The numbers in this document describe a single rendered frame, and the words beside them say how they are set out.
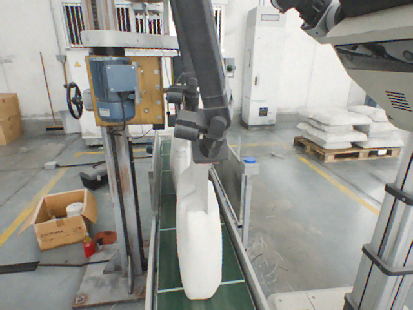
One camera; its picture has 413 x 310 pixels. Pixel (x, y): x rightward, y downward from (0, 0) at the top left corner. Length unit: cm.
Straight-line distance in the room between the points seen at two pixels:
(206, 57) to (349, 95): 630
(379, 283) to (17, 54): 579
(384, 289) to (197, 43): 96
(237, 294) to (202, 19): 107
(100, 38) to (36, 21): 470
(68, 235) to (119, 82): 149
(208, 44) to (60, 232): 193
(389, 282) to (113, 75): 116
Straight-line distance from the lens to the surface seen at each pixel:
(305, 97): 612
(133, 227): 159
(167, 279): 129
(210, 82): 50
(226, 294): 123
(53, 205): 256
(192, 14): 46
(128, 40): 105
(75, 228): 219
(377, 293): 113
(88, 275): 194
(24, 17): 578
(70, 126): 541
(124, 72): 98
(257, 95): 498
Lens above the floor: 132
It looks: 21 degrees down
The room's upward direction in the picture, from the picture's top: straight up
